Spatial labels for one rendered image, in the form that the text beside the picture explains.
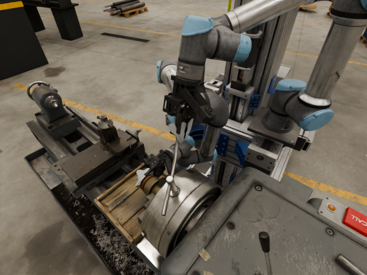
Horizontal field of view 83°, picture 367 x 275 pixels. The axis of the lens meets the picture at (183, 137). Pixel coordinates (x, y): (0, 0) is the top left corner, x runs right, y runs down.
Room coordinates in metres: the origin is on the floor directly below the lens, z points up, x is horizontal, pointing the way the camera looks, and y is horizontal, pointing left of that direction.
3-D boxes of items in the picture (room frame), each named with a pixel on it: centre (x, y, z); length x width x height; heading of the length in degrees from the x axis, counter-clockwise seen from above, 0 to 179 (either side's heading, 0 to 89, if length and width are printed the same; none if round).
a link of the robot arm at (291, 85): (0.80, -0.47, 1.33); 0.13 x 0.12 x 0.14; 13
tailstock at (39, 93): (1.18, 0.91, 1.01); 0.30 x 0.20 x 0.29; 49
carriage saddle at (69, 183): (0.83, 0.50, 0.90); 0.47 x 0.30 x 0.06; 139
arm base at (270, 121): (0.81, -0.47, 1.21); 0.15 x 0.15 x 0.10
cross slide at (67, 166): (0.81, 0.46, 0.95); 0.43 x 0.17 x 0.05; 139
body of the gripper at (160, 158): (0.62, 0.11, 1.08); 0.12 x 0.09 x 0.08; 138
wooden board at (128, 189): (0.57, 0.21, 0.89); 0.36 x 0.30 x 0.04; 139
